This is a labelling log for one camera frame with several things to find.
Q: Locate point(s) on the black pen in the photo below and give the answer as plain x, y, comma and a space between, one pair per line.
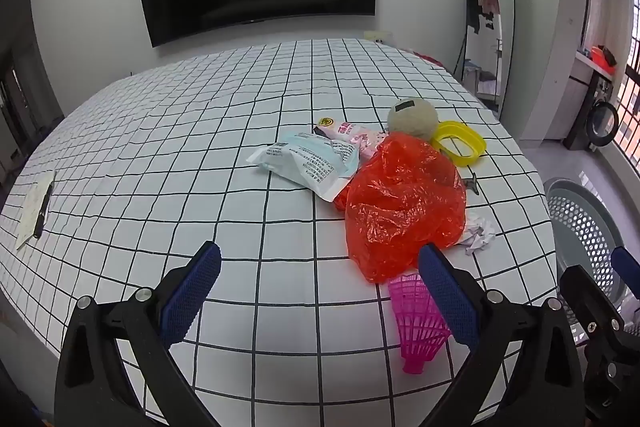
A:
42, 212

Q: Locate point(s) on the front-load washing machine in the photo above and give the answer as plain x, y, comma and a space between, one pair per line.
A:
600, 117

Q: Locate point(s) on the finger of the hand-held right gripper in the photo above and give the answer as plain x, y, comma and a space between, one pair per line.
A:
592, 294
626, 263

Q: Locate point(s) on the red plastic bag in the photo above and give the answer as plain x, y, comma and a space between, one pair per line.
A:
400, 207

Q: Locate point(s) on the standing floor mirror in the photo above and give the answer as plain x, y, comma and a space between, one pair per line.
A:
487, 32

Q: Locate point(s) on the white counter cabinet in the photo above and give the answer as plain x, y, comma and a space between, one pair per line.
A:
562, 107

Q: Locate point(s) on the pink snack packet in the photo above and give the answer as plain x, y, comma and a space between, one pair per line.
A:
357, 137

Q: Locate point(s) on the beige fuzzy ball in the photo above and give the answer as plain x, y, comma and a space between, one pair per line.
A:
412, 119

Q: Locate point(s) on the black window railing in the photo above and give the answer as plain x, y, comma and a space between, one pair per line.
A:
632, 82

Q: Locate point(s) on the red items on counter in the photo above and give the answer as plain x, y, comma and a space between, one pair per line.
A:
600, 57

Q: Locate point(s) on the red cloth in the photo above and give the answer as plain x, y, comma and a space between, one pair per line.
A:
430, 59

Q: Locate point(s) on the white grid-pattern blanket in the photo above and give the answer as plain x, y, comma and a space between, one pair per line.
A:
175, 132

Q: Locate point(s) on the photo frame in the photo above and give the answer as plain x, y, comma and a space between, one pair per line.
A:
377, 38

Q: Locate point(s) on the white paper sheet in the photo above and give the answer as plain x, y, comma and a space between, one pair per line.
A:
30, 217

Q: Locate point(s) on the pink plastic shuttlecock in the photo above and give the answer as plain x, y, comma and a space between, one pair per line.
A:
415, 322

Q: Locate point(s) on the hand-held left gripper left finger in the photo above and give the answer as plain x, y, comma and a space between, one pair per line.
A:
192, 292

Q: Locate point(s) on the small grey clip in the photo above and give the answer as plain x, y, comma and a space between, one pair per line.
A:
472, 184

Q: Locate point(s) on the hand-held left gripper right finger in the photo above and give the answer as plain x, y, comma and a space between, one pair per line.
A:
447, 292

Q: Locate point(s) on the white and blue packet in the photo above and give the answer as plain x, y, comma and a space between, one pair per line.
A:
305, 157

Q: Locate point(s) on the grey perforated plastic basket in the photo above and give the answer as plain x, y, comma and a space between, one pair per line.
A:
575, 217

